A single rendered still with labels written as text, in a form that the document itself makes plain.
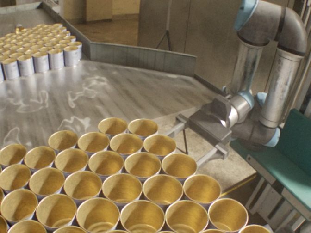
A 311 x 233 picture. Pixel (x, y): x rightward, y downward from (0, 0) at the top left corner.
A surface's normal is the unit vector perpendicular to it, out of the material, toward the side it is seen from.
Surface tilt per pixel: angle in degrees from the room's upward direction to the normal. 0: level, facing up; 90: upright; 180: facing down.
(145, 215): 89
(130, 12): 90
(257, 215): 0
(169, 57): 90
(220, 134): 14
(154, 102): 0
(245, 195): 0
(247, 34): 110
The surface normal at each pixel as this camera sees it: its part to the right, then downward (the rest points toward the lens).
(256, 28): -0.39, 0.76
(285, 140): -0.88, 0.21
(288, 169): 0.08, -0.82
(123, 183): 0.00, 0.54
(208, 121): -0.09, -0.71
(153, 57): -0.23, 0.54
